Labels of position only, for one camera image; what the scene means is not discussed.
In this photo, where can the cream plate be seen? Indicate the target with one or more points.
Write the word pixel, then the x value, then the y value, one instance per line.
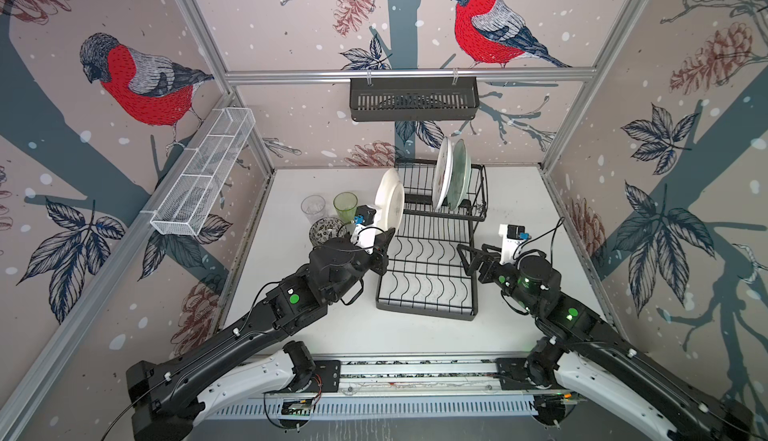
pixel 389 201

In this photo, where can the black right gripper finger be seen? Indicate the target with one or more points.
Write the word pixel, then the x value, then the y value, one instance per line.
pixel 485 249
pixel 475 265

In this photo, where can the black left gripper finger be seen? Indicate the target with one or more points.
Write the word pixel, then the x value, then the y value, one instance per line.
pixel 365 215
pixel 382 241

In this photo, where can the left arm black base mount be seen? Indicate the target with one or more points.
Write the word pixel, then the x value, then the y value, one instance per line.
pixel 318 375

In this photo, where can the black wire dish rack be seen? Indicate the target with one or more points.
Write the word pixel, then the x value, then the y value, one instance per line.
pixel 425 274

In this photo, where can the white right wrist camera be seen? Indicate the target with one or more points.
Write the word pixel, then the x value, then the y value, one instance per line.
pixel 512 237

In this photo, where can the pink floral bowl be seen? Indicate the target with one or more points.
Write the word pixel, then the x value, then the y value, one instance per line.
pixel 325 229

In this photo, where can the horizontal aluminium frame bar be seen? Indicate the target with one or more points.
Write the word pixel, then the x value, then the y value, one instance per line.
pixel 533 74

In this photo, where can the white patterned plate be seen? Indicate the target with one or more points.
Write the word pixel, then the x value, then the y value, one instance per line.
pixel 442 173

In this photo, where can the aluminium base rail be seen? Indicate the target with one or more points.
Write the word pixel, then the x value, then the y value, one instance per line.
pixel 380 387

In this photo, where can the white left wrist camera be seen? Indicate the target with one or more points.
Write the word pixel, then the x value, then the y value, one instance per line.
pixel 363 236

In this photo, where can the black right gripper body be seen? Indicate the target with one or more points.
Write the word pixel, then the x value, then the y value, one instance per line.
pixel 506 278

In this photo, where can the green glass tumbler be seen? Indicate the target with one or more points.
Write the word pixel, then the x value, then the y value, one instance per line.
pixel 345 205

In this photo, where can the clear plastic cup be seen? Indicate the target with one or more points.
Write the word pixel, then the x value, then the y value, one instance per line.
pixel 314 208

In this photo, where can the pale green plate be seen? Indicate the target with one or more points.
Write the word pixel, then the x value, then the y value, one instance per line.
pixel 461 175

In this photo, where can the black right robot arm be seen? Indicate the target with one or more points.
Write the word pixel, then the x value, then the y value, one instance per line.
pixel 582 353

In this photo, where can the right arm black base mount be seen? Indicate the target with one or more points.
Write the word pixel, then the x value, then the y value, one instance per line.
pixel 535 369

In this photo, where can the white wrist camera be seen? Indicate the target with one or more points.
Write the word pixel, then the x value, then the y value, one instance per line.
pixel 512 237
pixel 363 236

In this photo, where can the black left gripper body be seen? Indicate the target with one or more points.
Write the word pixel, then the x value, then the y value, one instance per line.
pixel 376 261

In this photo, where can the white mesh wall shelf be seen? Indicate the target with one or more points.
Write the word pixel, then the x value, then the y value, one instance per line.
pixel 192 196

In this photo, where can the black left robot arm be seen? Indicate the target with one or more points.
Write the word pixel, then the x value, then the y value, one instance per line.
pixel 256 353

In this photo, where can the black hanging wall basket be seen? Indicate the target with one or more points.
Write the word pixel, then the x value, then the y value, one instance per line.
pixel 414 99

